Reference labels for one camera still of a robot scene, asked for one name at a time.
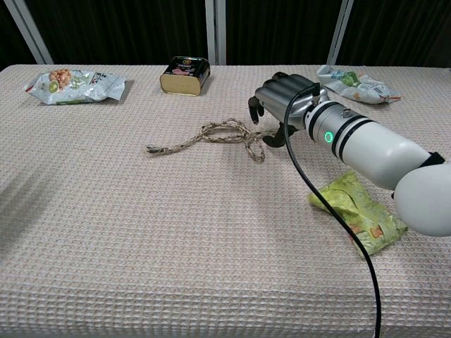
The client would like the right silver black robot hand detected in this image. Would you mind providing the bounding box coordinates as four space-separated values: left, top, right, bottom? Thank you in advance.
248 72 330 148

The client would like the black curtain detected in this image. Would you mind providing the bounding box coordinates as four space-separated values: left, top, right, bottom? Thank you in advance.
0 0 451 72

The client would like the black gold luncheon meat can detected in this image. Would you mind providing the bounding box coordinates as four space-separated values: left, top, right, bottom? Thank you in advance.
159 56 211 96

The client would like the beige waffle tablecloth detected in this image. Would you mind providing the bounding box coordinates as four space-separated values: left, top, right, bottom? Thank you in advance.
0 63 451 338

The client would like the black right hand cable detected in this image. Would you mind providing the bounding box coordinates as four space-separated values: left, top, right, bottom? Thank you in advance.
283 82 383 338

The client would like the braided beige rope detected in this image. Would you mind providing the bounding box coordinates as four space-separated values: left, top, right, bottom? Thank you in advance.
145 118 278 163

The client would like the grey aluminium frame post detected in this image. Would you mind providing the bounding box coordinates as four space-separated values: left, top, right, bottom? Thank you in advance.
204 0 227 66
3 0 54 65
326 0 354 66

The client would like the white peanut snack bag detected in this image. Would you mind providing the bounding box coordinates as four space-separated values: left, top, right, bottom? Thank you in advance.
23 68 127 106

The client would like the crumpled white green snack bag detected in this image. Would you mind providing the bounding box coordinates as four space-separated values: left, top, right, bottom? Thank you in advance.
316 64 402 105

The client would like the yellow green snack bag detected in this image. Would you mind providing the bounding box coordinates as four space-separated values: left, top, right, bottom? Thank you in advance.
308 169 409 261

